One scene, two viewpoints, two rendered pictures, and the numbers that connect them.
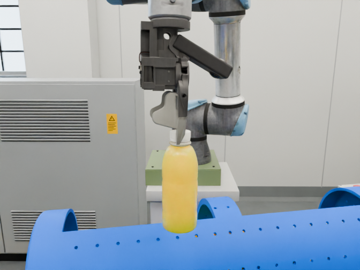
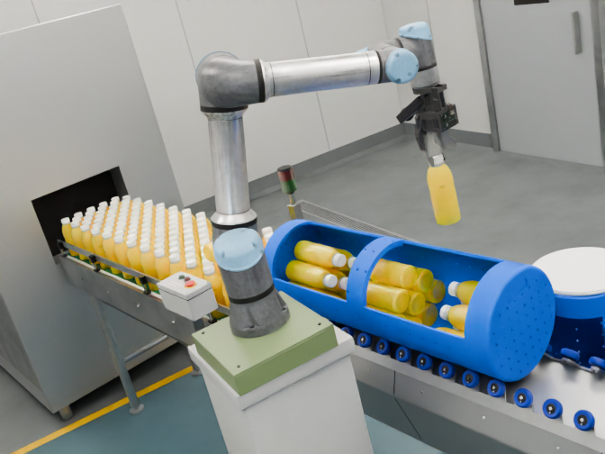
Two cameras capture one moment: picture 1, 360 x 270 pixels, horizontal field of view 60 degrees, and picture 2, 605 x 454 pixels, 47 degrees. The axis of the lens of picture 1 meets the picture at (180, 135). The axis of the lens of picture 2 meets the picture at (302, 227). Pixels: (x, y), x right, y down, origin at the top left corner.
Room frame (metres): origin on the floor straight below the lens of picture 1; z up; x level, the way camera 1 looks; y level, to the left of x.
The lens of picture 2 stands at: (1.67, 1.44, 2.01)
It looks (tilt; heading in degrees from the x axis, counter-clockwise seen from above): 21 degrees down; 245
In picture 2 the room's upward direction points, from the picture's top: 14 degrees counter-clockwise
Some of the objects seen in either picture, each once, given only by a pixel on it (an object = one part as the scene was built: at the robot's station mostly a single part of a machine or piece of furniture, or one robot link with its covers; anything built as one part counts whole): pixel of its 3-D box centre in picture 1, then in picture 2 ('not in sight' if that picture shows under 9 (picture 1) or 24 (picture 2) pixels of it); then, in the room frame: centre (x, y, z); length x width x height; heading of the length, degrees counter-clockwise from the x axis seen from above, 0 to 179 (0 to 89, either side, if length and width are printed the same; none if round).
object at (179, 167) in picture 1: (179, 184); (442, 191); (0.56, 0.00, 1.35); 0.07 x 0.07 x 0.19
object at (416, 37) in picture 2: not in sight; (416, 47); (0.58, 0.02, 1.74); 0.09 x 0.08 x 0.11; 161
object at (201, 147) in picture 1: (191, 147); (255, 304); (1.15, -0.04, 1.26); 0.15 x 0.15 x 0.10
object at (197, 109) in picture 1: (193, 117); (241, 261); (1.15, -0.05, 1.38); 0.13 x 0.12 x 0.14; 71
